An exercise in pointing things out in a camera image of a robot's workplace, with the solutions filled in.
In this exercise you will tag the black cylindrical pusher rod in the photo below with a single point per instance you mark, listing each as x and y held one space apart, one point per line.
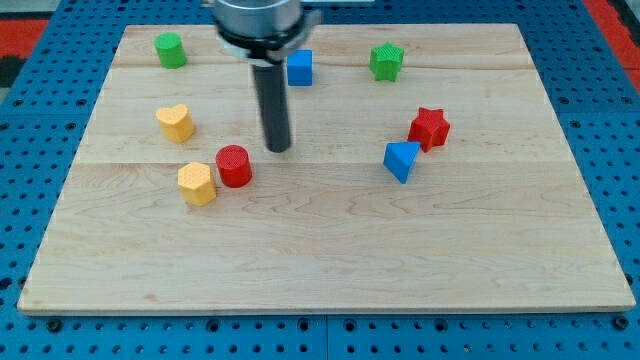
270 85

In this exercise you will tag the green star block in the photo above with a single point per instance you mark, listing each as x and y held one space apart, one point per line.
386 61

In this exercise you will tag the blue triangle block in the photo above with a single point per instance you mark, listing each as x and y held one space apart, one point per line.
399 159

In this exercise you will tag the red star block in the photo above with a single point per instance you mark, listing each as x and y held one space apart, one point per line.
429 128

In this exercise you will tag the blue cube block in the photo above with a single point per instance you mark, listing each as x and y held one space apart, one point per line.
300 68

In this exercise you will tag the red cylinder block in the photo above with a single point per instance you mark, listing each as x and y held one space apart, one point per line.
234 166

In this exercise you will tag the green cylinder block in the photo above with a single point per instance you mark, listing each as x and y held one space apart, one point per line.
170 51

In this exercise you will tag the yellow heart block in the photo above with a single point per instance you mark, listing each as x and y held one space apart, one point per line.
175 122

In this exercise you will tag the yellow hexagon block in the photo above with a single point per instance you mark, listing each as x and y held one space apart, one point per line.
196 183

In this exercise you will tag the light wooden board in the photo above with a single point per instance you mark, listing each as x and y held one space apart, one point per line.
497 220

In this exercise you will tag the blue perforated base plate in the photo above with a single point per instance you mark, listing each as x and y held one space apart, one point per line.
54 58

